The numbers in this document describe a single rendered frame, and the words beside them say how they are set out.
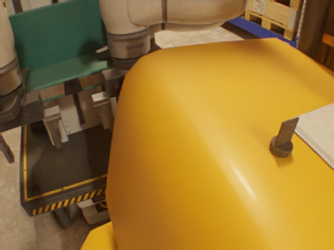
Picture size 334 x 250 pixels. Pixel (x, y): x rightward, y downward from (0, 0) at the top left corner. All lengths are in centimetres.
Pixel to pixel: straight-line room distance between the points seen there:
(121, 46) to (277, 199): 39
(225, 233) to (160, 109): 17
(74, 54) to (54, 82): 18
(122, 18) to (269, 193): 38
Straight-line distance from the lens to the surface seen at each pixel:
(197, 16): 47
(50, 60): 92
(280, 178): 22
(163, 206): 28
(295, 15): 264
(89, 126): 119
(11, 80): 50
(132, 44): 49
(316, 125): 30
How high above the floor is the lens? 105
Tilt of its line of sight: 40 degrees down
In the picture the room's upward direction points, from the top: 2 degrees counter-clockwise
